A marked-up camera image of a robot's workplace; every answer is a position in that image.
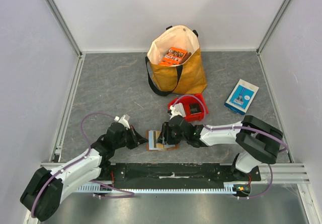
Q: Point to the blue white box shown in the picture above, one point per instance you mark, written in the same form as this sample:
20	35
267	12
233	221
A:
241	97

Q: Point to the red plastic bin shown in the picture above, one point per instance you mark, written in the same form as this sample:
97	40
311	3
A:
188	99

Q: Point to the brown leather card holder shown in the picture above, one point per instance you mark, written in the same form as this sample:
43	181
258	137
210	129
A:
167	146

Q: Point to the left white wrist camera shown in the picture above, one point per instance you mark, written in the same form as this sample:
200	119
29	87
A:
123	120

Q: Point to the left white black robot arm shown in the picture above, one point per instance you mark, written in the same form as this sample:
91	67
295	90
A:
48	188

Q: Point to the white slotted cable duct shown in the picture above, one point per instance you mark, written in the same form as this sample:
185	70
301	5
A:
99	189

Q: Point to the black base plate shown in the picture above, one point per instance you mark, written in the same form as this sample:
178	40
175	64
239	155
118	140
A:
173	176

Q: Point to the white card stack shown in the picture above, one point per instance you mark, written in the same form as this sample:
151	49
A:
180	108

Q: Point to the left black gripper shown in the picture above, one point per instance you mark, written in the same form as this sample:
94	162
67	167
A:
137	138

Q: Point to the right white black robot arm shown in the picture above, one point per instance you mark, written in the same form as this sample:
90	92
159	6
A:
260	141

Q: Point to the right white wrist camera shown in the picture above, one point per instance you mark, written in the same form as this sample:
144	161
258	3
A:
172	112

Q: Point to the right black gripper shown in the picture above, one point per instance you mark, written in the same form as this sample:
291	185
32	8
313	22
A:
165	134

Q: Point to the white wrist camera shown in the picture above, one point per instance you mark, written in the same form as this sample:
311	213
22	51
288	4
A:
172	112
123	120

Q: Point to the orange snack box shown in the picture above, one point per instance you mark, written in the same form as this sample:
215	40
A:
174	56

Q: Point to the dark card stack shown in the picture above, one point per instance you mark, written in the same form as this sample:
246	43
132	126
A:
195	108

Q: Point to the yellow tote bag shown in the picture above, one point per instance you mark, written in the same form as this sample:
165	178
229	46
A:
187	77

